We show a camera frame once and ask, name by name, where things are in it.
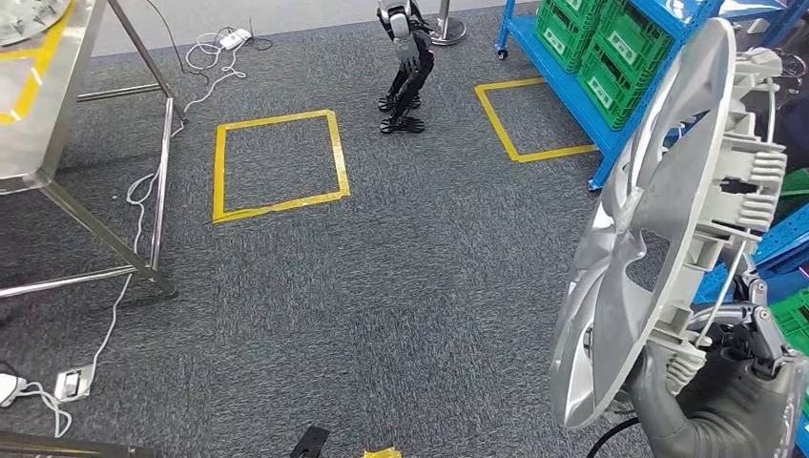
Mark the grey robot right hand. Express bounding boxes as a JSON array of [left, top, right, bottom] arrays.
[[622, 278, 809, 458]]

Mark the silver plastic wheel hubcap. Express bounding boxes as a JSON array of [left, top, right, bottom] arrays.
[[0, 0, 72, 48], [548, 17, 789, 431]]

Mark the stainless steel workbench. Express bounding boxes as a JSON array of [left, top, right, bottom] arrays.
[[0, 0, 189, 302]]

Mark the yellow workbench tape outline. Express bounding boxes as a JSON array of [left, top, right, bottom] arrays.
[[0, 0, 75, 126]]

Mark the yellow floor tape mark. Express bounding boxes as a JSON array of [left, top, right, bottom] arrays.
[[211, 109, 352, 225], [473, 76, 598, 164]]

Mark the black robot left foot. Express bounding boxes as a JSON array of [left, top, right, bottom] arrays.
[[290, 425, 332, 458]]

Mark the small black humanoid robot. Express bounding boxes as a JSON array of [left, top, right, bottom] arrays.
[[377, 0, 437, 135]]

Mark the white power strip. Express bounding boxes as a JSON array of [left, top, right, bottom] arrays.
[[218, 28, 254, 52]]

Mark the metal floor socket box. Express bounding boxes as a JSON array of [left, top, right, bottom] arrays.
[[53, 364, 94, 404]]

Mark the steel table edge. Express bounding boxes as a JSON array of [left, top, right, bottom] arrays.
[[0, 430, 159, 458]]

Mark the white power plug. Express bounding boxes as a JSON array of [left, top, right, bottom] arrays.
[[0, 371, 28, 409]]

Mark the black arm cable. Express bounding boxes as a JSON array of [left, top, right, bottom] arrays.
[[584, 417, 643, 458]]

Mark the chrome stanchion post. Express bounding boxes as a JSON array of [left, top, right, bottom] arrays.
[[429, 0, 467, 47]]

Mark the long white floor cable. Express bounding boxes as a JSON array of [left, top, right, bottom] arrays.
[[88, 28, 249, 381]]

